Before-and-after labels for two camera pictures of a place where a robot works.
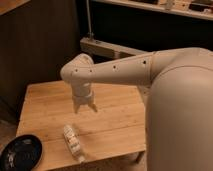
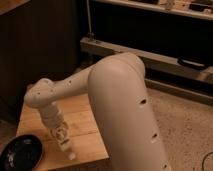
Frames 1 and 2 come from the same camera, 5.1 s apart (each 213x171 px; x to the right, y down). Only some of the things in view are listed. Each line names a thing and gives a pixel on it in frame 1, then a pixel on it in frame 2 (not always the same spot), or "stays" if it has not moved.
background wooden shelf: x=198 y=8 stays
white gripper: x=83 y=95 -> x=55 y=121
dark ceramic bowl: x=21 y=153 stays
